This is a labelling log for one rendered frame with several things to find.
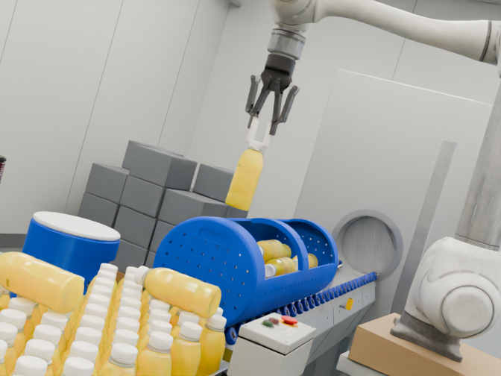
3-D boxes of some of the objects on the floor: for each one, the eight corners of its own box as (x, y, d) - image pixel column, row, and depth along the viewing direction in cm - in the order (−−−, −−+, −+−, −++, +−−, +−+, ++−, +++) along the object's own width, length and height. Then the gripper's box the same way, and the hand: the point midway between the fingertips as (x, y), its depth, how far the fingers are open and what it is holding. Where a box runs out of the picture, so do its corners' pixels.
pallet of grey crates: (221, 306, 595) (259, 179, 588) (172, 315, 523) (215, 169, 517) (118, 262, 648) (152, 145, 642) (61, 265, 577) (99, 132, 570)
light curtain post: (343, 509, 298) (458, 143, 289) (340, 514, 292) (457, 142, 283) (330, 503, 300) (443, 139, 291) (327, 508, 295) (443, 138, 285)
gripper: (316, 66, 172) (290, 155, 173) (258, 53, 178) (233, 139, 179) (309, 60, 165) (281, 152, 166) (248, 46, 171) (222, 135, 172)
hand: (260, 133), depth 172 cm, fingers closed on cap, 4 cm apart
